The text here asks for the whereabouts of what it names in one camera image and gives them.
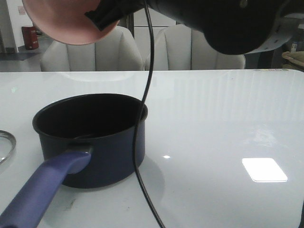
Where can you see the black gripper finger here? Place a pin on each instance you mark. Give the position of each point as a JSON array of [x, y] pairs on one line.
[[110, 11]]

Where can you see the pink bowl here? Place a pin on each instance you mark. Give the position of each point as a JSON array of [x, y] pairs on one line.
[[65, 20]]

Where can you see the glass lid blue knob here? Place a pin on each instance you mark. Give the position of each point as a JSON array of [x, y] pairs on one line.
[[7, 147]]

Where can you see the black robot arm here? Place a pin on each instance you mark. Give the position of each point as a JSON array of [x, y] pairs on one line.
[[231, 27]]

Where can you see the left grey chair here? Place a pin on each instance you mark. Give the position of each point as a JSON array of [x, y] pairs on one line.
[[116, 52]]

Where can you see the grey chair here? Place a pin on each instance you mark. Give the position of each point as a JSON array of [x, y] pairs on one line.
[[116, 52], [181, 48]]

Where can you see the right grey chair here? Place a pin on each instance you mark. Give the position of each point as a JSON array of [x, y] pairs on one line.
[[181, 48]]

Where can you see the red bin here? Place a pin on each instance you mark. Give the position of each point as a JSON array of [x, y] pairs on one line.
[[30, 37]]

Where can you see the dark blue saucepan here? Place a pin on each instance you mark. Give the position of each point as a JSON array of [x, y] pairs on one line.
[[87, 142]]

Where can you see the dark appliance right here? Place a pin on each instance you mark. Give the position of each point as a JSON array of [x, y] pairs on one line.
[[273, 59]]

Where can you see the beige cushion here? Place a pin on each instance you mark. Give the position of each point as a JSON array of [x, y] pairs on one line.
[[293, 60]]

